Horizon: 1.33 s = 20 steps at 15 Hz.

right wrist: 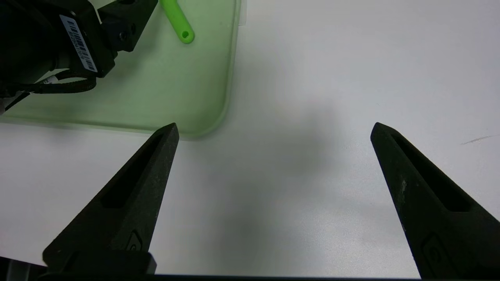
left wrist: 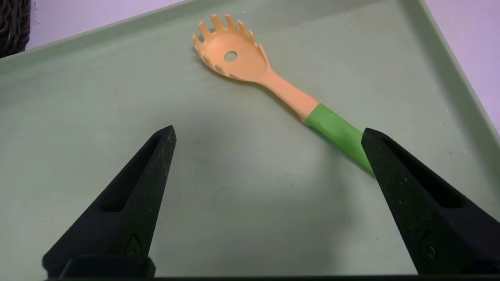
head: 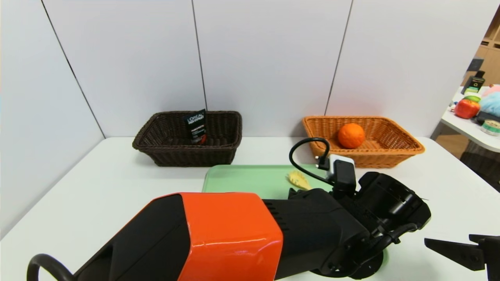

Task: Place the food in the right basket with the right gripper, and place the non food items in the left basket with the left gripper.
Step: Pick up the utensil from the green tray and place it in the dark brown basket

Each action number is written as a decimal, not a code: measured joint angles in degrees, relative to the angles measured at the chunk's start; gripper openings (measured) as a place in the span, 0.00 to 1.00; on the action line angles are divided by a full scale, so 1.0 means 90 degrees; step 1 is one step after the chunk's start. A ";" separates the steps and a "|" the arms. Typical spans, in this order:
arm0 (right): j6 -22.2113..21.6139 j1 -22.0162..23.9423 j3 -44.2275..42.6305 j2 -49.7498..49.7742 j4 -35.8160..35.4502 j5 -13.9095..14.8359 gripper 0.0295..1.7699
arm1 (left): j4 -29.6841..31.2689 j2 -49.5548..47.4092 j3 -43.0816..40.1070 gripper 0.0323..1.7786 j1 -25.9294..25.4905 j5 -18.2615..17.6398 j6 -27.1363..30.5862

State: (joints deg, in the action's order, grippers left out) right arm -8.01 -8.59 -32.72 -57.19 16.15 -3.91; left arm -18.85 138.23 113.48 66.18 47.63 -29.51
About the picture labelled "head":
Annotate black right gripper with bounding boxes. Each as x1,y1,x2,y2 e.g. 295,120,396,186
424,234,500,281

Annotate orange fruit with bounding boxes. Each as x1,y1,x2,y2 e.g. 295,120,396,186
337,123,366,149

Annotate yellow spatula with green handle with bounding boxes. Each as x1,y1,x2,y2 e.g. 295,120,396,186
287,170,312,191

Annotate black cosmetic tube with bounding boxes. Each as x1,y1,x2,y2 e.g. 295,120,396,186
184,108,208,144

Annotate orange wicker basket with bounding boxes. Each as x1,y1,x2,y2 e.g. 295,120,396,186
303,115,426,169

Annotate dark brown wicker basket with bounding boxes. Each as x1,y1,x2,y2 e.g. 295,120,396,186
132,110,243,167

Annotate dark grey chair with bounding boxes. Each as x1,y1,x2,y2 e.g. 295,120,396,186
460,140,500,193

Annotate black flat item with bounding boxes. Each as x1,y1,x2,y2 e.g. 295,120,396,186
474,111,500,125

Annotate red apple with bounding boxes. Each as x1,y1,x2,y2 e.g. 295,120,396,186
454,98,481,120

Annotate blue fluffy toy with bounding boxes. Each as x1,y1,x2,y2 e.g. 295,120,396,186
479,92,500,118

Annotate black box with green print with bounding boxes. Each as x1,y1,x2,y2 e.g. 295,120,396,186
461,77,486,95

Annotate wooden shelf unit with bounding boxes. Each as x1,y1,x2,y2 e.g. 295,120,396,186
463,7,500,87

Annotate light green plastic tray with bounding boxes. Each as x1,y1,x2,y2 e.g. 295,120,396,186
202,164,388,270

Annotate black camera cable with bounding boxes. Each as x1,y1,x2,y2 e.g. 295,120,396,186
289,137,332,186

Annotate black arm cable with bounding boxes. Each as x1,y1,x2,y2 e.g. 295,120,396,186
26,253,75,281

